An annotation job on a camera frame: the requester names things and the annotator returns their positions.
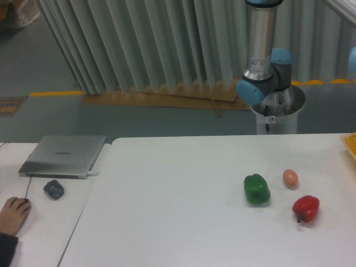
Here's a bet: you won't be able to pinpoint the person's hand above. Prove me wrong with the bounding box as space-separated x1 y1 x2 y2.
1 197 25 236

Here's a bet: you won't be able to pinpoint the dark sleeved forearm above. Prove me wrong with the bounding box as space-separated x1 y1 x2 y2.
0 233 18 267

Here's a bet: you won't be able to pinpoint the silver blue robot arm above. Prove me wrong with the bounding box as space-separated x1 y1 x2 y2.
236 1 355 105

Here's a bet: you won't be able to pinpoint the dark grey small controller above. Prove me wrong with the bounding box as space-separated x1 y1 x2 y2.
43 180 65 200

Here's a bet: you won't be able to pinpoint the silver closed laptop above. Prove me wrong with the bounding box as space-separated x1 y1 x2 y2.
18 135 106 179

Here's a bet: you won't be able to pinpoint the white laptop plug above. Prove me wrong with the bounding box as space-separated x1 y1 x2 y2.
87 171 99 176

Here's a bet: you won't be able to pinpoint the grey folding curtain screen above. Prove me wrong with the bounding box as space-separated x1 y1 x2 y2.
37 1 355 94

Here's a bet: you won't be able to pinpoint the cardboard boxes in plastic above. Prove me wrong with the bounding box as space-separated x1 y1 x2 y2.
1 0 41 30

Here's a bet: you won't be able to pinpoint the green bell pepper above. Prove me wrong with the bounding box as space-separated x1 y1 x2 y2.
244 174 270 205

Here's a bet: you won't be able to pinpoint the brown egg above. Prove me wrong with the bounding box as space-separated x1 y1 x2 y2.
283 169 299 190

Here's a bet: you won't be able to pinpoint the red bell pepper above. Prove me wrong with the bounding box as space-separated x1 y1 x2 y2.
292 195 320 223

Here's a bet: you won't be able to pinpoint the yellow plastic basket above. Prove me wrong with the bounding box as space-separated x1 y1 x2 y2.
341 132 356 160

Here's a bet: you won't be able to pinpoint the black mouse cable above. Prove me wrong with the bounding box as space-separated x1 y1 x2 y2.
0 142 39 200

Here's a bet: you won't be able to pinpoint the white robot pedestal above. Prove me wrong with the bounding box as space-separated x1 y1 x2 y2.
250 85 306 135

